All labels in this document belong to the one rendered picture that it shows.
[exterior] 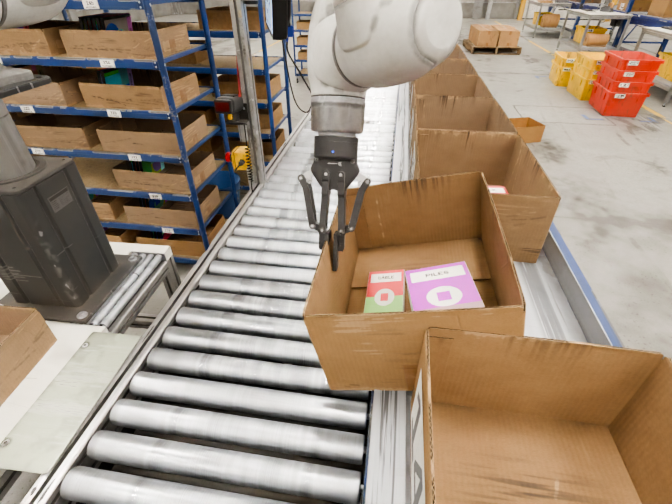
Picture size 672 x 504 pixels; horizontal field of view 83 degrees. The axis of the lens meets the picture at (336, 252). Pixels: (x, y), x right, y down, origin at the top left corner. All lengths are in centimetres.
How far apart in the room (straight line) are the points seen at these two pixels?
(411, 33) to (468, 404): 51
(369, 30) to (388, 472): 55
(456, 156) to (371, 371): 81
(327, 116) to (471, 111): 105
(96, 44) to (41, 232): 112
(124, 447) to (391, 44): 76
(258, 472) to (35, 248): 68
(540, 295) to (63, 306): 111
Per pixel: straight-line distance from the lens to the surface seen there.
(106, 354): 99
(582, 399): 67
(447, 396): 64
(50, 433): 92
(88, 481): 84
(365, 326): 53
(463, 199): 85
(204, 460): 78
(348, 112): 63
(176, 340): 97
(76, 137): 224
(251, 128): 150
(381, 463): 59
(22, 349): 102
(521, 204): 90
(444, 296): 66
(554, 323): 85
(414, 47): 47
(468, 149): 124
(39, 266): 110
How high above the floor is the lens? 142
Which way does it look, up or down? 36 degrees down
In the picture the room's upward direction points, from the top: straight up
